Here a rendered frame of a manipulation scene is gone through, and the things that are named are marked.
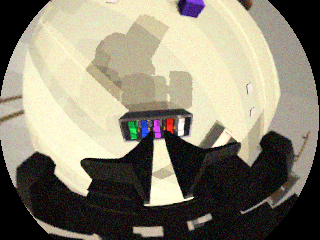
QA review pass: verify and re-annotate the beige shallow tray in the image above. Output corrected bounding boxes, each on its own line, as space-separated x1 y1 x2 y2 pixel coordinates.
200 124 239 149

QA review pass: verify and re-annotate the violet cube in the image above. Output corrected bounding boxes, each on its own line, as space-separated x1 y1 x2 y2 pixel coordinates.
177 0 205 19

